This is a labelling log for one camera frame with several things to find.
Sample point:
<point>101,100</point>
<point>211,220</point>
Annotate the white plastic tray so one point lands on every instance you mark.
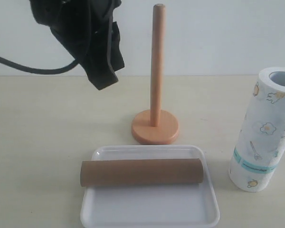
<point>177,206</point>

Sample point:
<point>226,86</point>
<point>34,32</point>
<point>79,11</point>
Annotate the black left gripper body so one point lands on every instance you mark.
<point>79,25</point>

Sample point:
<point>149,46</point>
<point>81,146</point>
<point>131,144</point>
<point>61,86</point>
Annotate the brown cardboard tube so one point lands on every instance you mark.
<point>141,172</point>

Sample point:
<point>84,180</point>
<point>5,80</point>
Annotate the printed white paper towel roll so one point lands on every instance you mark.
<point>261,141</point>

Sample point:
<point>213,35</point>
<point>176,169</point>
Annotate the wooden paper towel holder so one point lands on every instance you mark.
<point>156,126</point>

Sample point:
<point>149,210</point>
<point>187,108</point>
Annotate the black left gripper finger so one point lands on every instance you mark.
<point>117,60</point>
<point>97,62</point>

